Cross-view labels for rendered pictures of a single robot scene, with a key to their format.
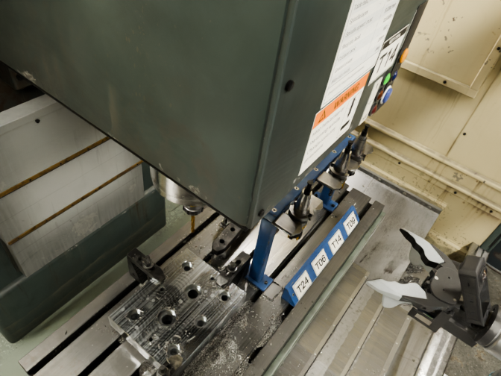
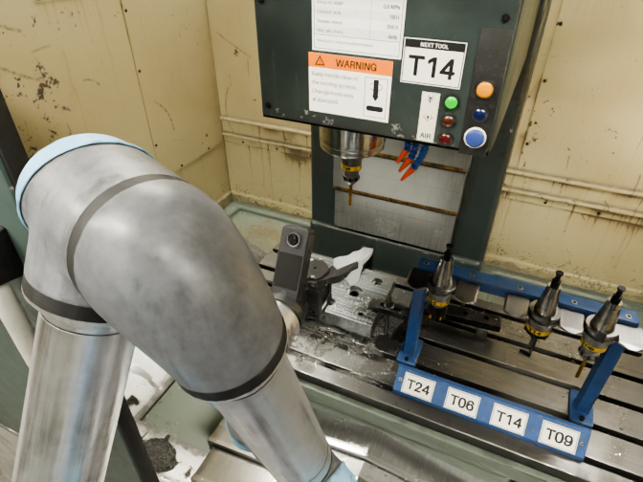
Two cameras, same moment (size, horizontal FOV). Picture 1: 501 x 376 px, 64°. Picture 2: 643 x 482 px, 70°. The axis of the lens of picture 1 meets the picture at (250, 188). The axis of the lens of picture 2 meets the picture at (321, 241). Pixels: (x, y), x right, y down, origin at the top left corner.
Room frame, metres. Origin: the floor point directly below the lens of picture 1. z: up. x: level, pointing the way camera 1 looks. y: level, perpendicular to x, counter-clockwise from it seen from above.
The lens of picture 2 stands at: (0.36, -0.92, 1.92)
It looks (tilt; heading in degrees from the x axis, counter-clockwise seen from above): 36 degrees down; 85
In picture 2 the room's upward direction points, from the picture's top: straight up
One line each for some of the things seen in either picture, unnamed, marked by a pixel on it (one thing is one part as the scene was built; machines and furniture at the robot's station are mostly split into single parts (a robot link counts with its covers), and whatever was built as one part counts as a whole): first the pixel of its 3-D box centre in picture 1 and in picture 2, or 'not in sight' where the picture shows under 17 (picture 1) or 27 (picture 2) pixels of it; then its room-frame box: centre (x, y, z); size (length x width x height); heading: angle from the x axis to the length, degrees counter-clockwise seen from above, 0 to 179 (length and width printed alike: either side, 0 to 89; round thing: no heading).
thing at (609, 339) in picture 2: (355, 154); (600, 329); (0.99, -0.31, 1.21); 0.06 x 0.06 x 0.03
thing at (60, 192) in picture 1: (74, 174); (395, 177); (0.75, 0.49, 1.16); 0.48 x 0.05 x 0.51; 150
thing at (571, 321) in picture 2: (347, 163); (571, 321); (0.95, -0.28, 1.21); 0.07 x 0.05 x 0.01; 60
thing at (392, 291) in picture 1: (391, 297); not in sight; (0.37, -0.26, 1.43); 0.09 x 0.03 x 0.06; 96
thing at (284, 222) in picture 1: (288, 224); (418, 279); (0.66, -0.11, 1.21); 0.07 x 0.05 x 0.01; 60
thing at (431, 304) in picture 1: (425, 295); not in sight; (0.36, -0.31, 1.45); 0.09 x 0.05 x 0.02; 96
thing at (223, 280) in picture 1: (232, 273); (389, 316); (0.64, 0.01, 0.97); 0.13 x 0.03 x 0.15; 150
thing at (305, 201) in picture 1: (304, 201); (444, 270); (0.71, -0.14, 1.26); 0.04 x 0.04 x 0.07
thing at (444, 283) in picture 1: (454, 306); (298, 295); (0.37, -0.37, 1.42); 0.12 x 0.08 x 0.09; 60
